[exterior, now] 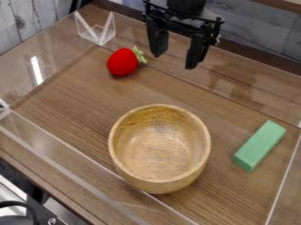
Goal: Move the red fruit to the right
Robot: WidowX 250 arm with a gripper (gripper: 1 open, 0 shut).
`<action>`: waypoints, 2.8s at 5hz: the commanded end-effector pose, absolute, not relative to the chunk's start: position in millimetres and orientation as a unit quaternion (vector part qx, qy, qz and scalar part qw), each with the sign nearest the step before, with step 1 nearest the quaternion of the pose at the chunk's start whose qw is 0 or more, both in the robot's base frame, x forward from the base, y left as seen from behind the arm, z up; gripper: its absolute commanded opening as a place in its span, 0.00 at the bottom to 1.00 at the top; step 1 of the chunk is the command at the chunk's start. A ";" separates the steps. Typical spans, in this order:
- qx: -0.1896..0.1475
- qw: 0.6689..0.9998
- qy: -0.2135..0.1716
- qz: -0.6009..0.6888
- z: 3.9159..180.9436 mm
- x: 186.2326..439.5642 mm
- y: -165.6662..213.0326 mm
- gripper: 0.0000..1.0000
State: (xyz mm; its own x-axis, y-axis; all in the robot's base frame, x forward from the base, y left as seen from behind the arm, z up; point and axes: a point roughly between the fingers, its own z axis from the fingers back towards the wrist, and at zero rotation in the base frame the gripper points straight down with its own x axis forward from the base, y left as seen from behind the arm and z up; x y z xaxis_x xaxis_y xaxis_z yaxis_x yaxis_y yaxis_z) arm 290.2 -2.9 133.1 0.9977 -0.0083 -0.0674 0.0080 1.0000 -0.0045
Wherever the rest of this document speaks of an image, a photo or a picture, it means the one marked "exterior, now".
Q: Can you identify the red plush strawberry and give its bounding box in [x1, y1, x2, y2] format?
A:
[107, 46, 149, 76]

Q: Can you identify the clear acrylic corner bracket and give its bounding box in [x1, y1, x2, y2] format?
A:
[74, 11, 116, 46]

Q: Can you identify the wooden bowl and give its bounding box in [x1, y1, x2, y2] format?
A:
[109, 104, 212, 194]

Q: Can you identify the black cable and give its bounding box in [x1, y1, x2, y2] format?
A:
[0, 200, 38, 225]

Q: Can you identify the black metal stand base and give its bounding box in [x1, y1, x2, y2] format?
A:
[26, 195, 67, 225]

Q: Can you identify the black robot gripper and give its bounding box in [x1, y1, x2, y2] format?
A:
[144, 0, 225, 69]

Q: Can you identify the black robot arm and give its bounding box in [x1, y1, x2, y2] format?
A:
[144, 0, 225, 69]

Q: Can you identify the green rectangular block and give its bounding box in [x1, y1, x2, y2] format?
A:
[233, 120, 287, 172]

